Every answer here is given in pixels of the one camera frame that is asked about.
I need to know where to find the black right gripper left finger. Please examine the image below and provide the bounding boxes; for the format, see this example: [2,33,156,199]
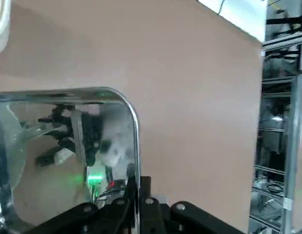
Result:
[25,173,140,234]

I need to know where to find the beige mini trash bin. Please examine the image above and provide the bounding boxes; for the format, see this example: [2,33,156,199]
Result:
[0,0,11,57]

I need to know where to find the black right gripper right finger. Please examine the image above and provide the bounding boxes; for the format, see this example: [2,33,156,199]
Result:
[140,175,247,234]

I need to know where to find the white desk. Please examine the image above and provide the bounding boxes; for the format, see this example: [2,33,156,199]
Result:
[198,0,266,46]

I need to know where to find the aluminium frame rack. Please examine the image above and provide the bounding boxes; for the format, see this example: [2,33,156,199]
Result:
[248,0,302,234]

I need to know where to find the metal tray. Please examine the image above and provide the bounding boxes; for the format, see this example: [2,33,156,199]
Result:
[0,86,141,234]

